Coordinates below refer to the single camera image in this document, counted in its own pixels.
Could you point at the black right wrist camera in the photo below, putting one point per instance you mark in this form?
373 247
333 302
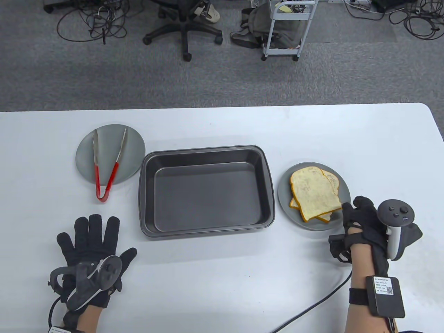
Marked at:
338 246

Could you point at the black office chair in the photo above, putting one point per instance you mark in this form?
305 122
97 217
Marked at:
184 31

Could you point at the toast slice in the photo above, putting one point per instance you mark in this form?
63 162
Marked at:
314 194
332 180

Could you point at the person's left hand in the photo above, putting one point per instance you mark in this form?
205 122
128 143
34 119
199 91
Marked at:
92 242

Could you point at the black right wrist sensor box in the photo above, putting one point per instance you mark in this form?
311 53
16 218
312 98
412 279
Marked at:
386 298

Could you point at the black wheeled furniture base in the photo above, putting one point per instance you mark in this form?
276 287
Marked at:
52 5

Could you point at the person's right hand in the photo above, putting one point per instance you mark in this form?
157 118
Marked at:
362 218

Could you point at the grey backpack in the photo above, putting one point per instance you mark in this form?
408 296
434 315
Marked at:
255 20

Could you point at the grey round plate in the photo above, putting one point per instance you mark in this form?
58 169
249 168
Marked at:
284 189
109 149

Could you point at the right hand tracking controller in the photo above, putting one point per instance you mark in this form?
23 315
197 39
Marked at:
395 211

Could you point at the person's left forearm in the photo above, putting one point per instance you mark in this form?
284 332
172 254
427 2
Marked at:
88 321

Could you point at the white utility cart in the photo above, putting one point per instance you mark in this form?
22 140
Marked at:
281 52

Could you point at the hand tracking controller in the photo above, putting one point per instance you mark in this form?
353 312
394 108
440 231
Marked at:
111 270
395 211

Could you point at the black left wrist sensor box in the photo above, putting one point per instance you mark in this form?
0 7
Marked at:
57 330

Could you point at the black wrist sensor box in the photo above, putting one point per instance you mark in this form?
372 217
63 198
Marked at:
386 298
57 330

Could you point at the left hand tracking controller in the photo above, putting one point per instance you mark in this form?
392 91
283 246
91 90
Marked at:
111 270

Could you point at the black equipment box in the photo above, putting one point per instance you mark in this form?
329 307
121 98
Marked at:
383 4

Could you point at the dark metal baking tray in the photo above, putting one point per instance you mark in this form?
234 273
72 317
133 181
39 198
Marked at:
208 197

